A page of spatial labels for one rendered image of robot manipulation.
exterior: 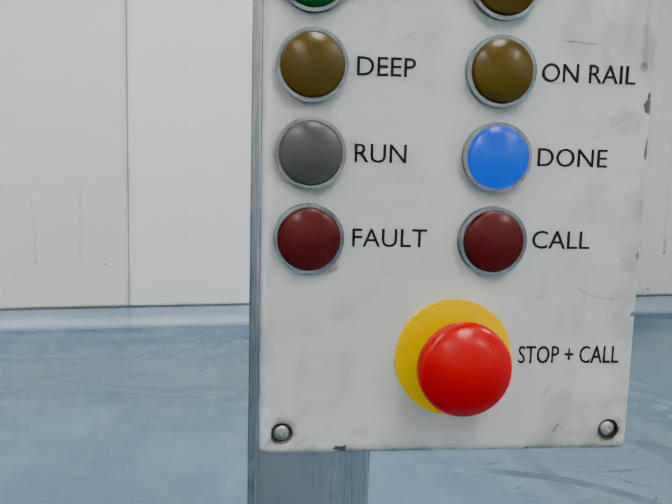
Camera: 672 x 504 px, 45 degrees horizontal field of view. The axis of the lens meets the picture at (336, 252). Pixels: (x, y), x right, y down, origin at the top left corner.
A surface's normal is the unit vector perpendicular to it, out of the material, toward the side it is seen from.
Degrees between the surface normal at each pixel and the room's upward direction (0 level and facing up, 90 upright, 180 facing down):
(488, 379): 91
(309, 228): 87
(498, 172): 93
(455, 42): 90
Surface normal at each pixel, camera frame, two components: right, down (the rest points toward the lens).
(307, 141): 0.09, 0.09
